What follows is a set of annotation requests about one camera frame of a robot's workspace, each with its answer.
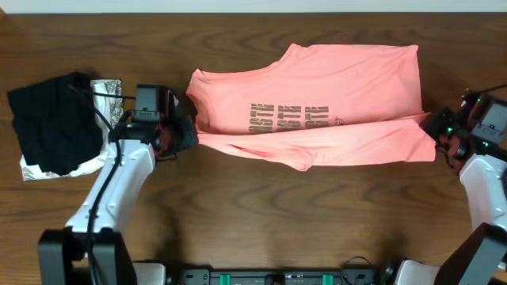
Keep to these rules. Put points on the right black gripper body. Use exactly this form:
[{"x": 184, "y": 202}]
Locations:
[{"x": 444, "y": 128}]

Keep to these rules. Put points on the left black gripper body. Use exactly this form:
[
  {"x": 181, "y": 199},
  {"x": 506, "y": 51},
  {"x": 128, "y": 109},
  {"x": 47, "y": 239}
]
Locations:
[{"x": 179, "y": 134}]

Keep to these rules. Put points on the pink printed t-shirt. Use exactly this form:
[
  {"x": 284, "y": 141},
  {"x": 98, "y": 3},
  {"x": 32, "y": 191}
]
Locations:
[{"x": 322, "y": 105}]

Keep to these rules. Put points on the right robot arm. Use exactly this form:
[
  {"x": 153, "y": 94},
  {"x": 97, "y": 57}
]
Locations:
[{"x": 484, "y": 252}]

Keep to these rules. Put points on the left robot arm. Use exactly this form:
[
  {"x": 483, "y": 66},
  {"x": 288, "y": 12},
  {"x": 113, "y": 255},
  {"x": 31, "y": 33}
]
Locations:
[{"x": 90, "y": 248}]

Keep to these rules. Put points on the white patterned folded garment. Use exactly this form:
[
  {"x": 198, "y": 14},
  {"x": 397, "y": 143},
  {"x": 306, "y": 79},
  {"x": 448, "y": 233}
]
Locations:
[{"x": 111, "y": 108}]

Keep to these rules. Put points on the folded black garment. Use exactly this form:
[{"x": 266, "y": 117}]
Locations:
[{"x": 55, "y": 123}]

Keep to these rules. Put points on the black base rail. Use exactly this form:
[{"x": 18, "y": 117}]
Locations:
[{"x": 355, "y": 271}]

